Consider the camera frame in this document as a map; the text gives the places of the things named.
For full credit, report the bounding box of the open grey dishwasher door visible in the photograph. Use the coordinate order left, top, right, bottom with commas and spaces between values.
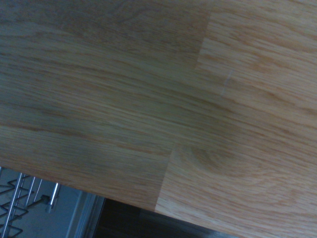
0, 166, 106, 238

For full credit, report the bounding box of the metal wire dishwasher rack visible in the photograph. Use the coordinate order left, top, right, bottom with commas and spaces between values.
0, 167, 60, 238

